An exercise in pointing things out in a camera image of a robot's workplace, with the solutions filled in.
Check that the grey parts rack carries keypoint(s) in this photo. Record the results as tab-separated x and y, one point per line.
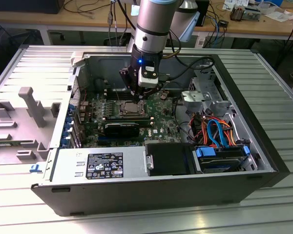
27	126

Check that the white paper sheet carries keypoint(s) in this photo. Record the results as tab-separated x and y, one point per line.
279	15

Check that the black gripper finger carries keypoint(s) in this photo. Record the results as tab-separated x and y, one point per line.
128	78
151	91

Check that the green RAM stick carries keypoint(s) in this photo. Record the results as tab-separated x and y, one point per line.
5	145

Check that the blue case latch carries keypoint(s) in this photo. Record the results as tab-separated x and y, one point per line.
35	168

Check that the silver power supply unit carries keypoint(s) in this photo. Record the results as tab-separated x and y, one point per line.
68	165

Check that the metal heatsink cooler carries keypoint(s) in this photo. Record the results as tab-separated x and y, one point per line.
236	13

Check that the grey case release latch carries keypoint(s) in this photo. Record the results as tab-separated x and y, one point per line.
77	59

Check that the silver metal drive cage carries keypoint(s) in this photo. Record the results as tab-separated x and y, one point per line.
219	108

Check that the small black adapter box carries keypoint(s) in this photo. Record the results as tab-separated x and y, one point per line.
223	23

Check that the black upright box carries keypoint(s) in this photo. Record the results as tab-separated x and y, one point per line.
203	12

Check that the black RAM slot row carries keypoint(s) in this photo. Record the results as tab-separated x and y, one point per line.
110	95
127	120

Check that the silver green CPU chip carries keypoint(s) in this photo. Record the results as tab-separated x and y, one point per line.
130	107

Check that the grey metal device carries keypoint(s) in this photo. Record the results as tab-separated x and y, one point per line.
252	14

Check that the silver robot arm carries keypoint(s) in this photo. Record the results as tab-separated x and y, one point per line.
151	24

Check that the wooden desk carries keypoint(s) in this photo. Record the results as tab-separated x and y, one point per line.
39	18

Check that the black open PC case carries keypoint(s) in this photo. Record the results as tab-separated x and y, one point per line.
136	195

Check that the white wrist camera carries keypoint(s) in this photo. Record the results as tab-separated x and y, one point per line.
147	81

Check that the green motherboard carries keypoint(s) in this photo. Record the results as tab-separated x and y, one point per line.
161	114

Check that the black plastic drive cover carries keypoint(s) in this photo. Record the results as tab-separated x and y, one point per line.
168	158

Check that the black graphics card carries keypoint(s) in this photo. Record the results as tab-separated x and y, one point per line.
122	130

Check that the hard disk in blue carrier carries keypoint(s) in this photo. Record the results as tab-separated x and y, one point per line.
217	165

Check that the black box on desk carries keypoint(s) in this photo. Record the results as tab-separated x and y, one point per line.
27	6

